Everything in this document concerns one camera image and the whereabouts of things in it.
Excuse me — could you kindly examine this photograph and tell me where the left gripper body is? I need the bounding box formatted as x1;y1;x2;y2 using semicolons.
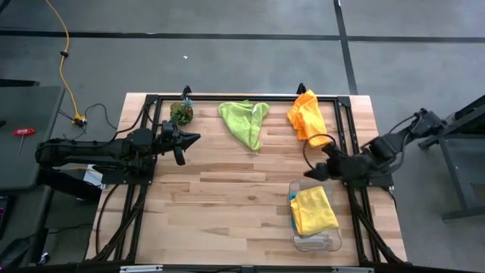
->
151;121;182;152

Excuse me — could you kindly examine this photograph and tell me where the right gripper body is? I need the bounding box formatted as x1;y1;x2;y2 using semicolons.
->
321;149;367;181

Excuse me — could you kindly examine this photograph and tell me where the yellow microfiber towel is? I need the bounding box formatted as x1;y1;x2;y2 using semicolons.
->
289;185;340;237

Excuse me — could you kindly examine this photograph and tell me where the teal microfiber towel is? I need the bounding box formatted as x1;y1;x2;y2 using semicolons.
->
289;192;298;229

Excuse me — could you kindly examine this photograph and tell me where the orange microfiber towel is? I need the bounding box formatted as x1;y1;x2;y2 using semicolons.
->
286;89;330;148

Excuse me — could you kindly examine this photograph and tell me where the lime green microfiber towel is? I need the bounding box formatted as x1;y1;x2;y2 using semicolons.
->
217;99;271;152

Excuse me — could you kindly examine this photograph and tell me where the small potted succulent plant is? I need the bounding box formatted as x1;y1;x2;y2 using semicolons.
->
169;97;195;127

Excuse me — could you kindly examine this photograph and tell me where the clear plastic bin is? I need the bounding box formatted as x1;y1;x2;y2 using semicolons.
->
288;178;343;253

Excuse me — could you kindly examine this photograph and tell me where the black metal desk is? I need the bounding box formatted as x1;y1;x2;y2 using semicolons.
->
418;94;485;221

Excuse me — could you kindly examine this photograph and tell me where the dark gray side table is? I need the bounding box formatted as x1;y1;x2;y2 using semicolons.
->
0;85;66;190

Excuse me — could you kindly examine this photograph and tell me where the backlit keyboard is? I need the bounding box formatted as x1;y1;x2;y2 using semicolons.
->
0;195;9;240

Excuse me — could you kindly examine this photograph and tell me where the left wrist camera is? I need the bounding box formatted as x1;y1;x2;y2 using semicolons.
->
173;146;187;167

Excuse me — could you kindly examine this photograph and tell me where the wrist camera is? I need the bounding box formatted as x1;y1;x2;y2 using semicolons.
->
173;146;187;167
321;143;342;158

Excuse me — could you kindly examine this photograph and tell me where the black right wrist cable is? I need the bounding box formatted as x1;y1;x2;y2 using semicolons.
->
302;133;338;171

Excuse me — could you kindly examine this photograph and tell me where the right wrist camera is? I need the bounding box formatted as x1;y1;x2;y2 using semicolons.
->
321;143;342;158

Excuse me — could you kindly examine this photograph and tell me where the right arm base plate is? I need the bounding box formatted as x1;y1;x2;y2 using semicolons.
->
340;157;396;190

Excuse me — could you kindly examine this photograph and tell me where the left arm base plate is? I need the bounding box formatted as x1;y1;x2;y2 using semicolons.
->
92;155;156;186

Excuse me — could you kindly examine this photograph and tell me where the black aluminium table frame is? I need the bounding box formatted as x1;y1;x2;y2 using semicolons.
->
85;82;409;266

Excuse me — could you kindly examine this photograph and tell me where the thin black floor cable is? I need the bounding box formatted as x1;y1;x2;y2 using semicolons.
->
60;102;118;141

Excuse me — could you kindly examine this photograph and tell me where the silver metal bracket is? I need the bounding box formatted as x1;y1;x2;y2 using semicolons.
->
120;265;164;273
332;266;375;273

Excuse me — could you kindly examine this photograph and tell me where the yellow extension cable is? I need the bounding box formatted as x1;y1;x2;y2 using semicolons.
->
44;0;87;127

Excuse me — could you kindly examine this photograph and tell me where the red T-handle hex key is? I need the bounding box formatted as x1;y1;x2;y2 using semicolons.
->
12;127;37;159

